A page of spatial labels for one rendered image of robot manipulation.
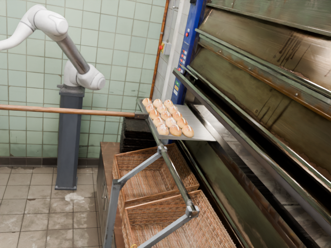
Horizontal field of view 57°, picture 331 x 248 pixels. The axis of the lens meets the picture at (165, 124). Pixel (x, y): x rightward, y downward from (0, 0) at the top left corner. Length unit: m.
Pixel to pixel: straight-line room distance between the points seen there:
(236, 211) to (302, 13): 0.97
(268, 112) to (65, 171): 2.12
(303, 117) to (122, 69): 2.13
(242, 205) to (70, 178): 1.91
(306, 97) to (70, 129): 2.07
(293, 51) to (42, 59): 2.28
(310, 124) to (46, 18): 1.64
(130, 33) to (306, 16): 1.96
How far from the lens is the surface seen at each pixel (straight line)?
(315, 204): 1.03
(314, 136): 1.24
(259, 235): 1.52
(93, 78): 2.48
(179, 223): 1.27
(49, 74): 3.08
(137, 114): 1.88
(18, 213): 2.94
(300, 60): 1.32
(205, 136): 1.84
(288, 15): 1.47
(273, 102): 1.44
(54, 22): 2.10
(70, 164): 3.00
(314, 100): 1.24
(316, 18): 1.34
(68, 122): 2.79
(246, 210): 1.60
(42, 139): 3.36
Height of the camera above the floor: 1.93
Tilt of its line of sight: 23 degrees down
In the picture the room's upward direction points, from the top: 12 degrees clockwise
